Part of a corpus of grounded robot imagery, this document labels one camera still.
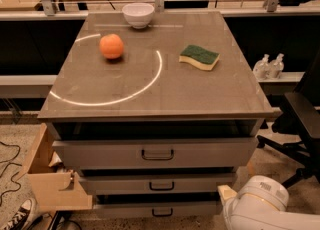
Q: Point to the grey drawer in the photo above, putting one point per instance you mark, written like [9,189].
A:
[172,209]
[155,184]
[155,154]

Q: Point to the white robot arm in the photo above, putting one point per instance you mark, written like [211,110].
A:
[261,205]

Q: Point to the grey drawer cabinet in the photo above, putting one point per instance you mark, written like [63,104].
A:
[146,93]

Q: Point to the grey top drawer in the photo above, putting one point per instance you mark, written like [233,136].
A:
[155,154]

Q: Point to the grey bottom drawer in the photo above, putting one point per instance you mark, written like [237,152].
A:
[172,209]

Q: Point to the green yellow sponge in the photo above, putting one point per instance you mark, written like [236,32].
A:
[199,57]

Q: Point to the orange fruit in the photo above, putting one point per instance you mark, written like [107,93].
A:
[111,46]

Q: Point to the white bowl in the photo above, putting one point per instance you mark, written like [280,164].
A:
[138,15]

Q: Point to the right clear bottle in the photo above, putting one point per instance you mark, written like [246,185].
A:
[276,67]

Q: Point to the cardboard box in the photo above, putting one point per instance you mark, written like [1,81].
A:
[53,191]

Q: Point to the black office chair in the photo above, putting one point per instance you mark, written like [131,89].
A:
[300,116]

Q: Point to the black white sneaker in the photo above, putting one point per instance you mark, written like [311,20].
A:
[23,217]

